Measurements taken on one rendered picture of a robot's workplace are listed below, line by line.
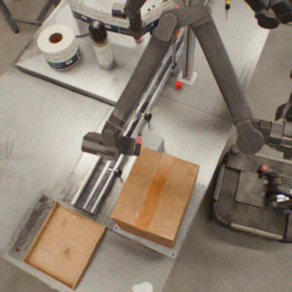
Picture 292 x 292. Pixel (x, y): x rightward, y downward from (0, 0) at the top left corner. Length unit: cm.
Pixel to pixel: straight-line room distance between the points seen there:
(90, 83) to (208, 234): 128
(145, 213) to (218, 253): 120
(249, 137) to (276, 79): 206
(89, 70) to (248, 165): 119
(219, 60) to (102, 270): 100
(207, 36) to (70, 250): 107
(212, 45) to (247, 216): 144
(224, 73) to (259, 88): 197
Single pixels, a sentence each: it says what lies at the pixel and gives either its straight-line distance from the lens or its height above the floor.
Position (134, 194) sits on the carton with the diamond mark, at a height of 112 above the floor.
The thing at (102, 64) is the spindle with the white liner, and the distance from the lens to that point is 176.
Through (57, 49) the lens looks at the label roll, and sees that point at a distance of 176.
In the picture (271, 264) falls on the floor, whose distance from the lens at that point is 237.
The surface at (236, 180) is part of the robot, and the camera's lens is 218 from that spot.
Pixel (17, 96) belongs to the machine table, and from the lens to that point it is 192.
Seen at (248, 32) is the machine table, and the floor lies 83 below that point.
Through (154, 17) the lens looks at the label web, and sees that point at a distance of 184.
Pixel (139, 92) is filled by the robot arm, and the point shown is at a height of 149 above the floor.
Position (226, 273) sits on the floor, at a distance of 230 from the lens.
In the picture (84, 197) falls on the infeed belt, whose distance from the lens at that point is 149.
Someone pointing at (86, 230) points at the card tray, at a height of 83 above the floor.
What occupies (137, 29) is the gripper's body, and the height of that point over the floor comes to 117.
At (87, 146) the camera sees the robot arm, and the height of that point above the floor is 133.
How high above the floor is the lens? 227
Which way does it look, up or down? 65 degrees down
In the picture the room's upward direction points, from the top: 8 degrees counter-clockwise
